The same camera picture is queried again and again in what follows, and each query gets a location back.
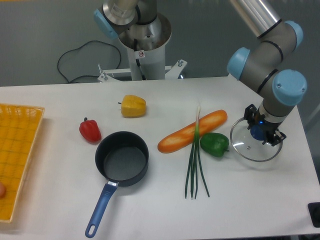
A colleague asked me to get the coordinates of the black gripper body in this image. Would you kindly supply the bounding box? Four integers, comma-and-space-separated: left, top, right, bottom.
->
251, 110, 281, 140

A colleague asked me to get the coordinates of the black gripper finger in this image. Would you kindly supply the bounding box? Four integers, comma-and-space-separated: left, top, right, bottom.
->
262, 131, 287, 146
243, 104, 257, 130

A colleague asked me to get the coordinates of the glass lid with blue knob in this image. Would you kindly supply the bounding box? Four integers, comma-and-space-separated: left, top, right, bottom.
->
229, 118, 283, 162

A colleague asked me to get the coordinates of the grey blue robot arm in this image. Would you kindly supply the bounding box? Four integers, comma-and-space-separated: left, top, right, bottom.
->
93, 0, 307, 146

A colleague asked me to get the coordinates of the green bell pepper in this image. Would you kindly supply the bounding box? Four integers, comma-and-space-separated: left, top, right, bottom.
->
200, 132, 229, 158

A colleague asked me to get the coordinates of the green onion stalk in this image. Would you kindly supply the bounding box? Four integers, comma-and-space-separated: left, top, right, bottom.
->
184, 105, 210, 200

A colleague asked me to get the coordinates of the orange baguette bread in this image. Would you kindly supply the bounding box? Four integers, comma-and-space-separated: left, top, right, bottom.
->
157, 109, 228, 154

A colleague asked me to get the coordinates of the black device at table edge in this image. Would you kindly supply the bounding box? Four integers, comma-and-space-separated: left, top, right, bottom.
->
307, 202, 320, 228

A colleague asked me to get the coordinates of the yellow bell pepper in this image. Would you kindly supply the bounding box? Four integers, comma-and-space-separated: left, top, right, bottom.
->
119, 95, 147, 118

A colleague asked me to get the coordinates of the red bell pepper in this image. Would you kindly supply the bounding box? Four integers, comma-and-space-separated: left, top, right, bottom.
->
79, 117, 102, 144

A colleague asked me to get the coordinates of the yellow woven basket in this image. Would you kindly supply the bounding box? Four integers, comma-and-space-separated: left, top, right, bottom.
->
0, 103, 45, 223

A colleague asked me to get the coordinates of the white base frame with bolts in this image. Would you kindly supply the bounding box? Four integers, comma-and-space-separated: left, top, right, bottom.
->
97, 59, 188, 83

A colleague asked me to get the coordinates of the dark pot with blue handle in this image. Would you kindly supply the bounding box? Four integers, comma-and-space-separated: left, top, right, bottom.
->
85, 131, 149, 238

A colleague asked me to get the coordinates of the black cable on floor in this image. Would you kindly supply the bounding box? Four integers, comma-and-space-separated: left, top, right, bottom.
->
57, 40, 122, 84

